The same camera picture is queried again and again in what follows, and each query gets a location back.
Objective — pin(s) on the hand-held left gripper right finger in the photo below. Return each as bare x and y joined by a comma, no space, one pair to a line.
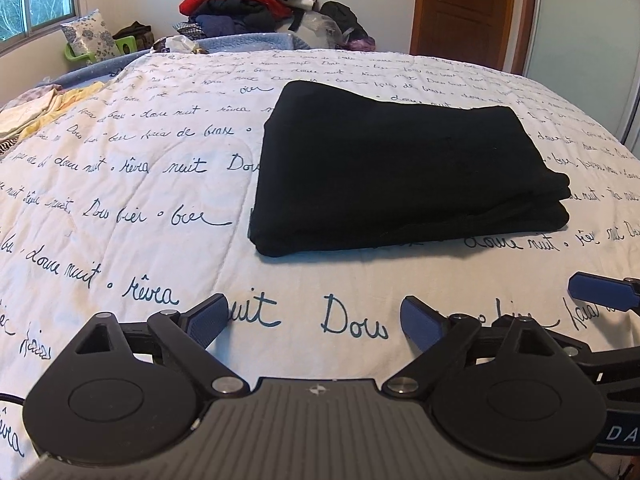
422,322

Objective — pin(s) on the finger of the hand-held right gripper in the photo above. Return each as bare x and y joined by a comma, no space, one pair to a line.
600,291
615,360

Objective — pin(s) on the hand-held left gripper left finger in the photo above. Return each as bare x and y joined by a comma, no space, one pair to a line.
207,316

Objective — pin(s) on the black pants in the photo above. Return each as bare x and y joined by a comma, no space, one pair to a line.
400,165

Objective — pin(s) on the white script-printed blanket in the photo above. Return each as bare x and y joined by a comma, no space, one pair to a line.
150,185

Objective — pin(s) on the yellow cloth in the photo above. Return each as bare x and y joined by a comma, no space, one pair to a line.
65,105

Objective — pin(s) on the flower-patterned glass wardrobe door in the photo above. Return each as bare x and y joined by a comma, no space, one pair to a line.
580,35

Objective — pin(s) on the light blue quilted cover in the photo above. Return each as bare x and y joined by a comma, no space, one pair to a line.
240,42

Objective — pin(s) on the pale pink cloth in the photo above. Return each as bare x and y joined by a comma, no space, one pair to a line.
20,110

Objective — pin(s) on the green plastic stool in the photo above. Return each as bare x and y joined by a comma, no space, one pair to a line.
125,44

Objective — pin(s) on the purple cloth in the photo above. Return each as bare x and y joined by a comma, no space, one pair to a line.
361,44

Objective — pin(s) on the brown bag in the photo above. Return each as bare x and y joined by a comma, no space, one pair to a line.
135,32

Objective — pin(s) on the floral pillow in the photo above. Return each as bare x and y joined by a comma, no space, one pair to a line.
90,35

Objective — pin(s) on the clear plastic bag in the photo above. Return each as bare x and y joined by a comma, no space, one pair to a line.
320,27

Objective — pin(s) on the brown wooden door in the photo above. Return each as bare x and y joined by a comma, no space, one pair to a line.
465,10

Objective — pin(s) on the black backpack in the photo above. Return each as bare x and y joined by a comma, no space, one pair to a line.
345,17

